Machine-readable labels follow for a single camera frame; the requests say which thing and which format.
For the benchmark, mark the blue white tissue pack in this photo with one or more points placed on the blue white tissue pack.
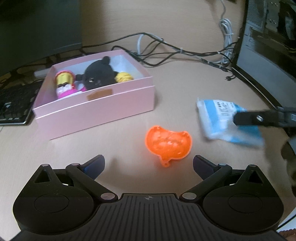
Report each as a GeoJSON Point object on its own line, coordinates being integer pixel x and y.
{"type": "Point", "coordinates": [216, 120]}

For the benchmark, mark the yellow corn toy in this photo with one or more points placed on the yellow corn toy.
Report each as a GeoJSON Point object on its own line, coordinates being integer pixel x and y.
{"type": "Point", "coordinates": [123, 77]}

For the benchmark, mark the pink cardboard box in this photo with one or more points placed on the pink cardboard box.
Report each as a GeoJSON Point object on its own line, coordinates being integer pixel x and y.
{"type": "Point", "coordinates": [57, 117]}

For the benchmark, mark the doll with gold hat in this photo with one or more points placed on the doll with gold hat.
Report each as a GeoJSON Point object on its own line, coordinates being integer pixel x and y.
{"type": "Point", "coordinates": [66, 84]}

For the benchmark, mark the computer tower case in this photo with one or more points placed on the computer tower case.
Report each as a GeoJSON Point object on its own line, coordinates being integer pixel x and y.
{"type": "Point", "coordinates": [265, 52]}

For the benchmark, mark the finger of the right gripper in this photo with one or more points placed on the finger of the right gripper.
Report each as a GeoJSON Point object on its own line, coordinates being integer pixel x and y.
{"type": "Point", "coordinates": [258, 118]}

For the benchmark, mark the orange plastic toy shell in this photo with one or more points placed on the orange plastic toy shell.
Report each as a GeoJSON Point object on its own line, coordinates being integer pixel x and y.
{"type": "Point", "coordinates": [168, 145]}

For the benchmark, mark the black keyboard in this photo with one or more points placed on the black keyboard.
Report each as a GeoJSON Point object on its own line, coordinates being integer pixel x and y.
{"type": "Point", "coordinates": [17, 103]}

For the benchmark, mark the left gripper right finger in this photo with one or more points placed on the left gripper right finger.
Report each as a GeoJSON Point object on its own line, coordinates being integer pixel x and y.
{"type": "Point", "coordinates": [213, 176]}

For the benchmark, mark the black computer monitor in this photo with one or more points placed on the black computer monitor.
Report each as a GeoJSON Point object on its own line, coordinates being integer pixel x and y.
{"type": "Point", "coordinates": [33, 30]}

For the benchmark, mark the black plush toy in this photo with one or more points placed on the black plush toy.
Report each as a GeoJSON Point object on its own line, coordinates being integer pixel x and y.
{"type": "Point", "coordinates": [98, 74]}

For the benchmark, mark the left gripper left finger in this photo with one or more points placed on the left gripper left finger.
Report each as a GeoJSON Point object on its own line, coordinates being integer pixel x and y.
{"type": "Point", "coordinates": [84, 175]}

